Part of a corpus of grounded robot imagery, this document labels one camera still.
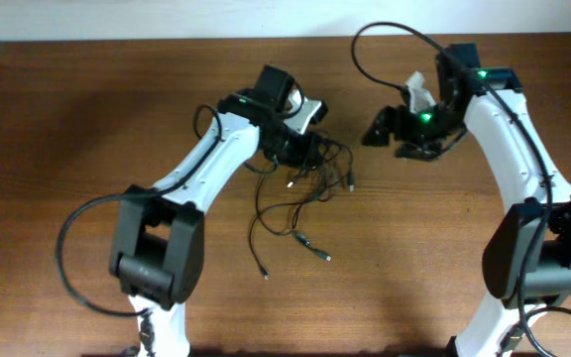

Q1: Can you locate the black usb cable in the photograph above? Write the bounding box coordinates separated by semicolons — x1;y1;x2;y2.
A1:
245;131;356;282

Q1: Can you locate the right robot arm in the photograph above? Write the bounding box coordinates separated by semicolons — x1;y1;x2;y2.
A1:
362;44;571;356

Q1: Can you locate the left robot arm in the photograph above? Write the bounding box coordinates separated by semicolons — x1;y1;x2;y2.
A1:
109;65;327;356

